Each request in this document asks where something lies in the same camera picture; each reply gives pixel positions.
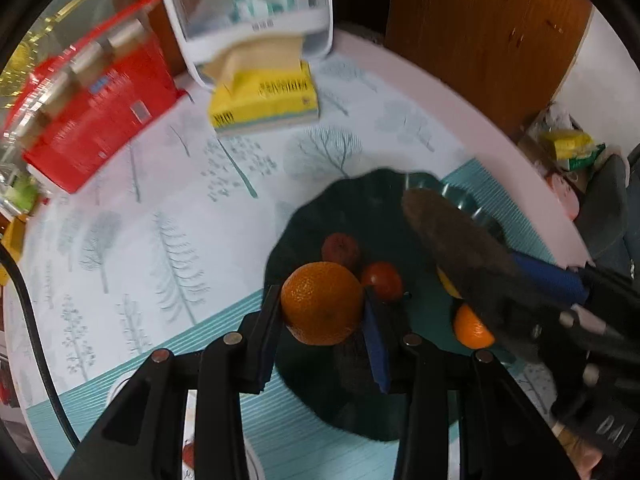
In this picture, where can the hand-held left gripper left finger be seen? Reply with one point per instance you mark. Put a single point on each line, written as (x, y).
(270, 340)

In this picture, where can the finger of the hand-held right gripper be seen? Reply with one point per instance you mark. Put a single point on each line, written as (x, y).
(550, 277)
(585, 327)

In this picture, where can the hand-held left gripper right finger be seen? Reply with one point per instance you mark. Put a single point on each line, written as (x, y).
(376, 347)

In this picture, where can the mandarin orange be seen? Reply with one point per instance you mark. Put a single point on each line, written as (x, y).
(470, 330)
(322, 302)

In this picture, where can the red cherry tomato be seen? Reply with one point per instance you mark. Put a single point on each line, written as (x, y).
(382, 281)

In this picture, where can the large orange with sticker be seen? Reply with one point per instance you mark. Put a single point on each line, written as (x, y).
(447, 284)

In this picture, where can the overripe dark banana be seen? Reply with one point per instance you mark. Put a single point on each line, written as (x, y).
(450, 240)

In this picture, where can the dark green scalloped plate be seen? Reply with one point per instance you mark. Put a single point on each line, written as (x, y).
(310, 232)

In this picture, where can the person's right hand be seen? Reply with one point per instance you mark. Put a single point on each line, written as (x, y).
(580, 455)

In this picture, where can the dark grey cloth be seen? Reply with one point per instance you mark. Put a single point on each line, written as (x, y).
(607, 210)

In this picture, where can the yellow plastic bag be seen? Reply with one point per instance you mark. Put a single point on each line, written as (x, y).
(572, 147)

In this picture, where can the yellow tissue box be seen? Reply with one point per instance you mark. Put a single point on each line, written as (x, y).
(265, 100)

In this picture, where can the wooden cabinet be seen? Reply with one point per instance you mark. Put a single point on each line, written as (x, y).
(480, 35)

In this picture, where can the flat yellow box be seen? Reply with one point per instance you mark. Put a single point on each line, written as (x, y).
(12, 235)

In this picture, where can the red paper cup package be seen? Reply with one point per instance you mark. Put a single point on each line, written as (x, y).
(95, 110)

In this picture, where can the white storage box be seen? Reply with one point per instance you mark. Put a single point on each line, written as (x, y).
(240, 5)

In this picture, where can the gold door ornament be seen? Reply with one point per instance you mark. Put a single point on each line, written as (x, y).
(30, 65)

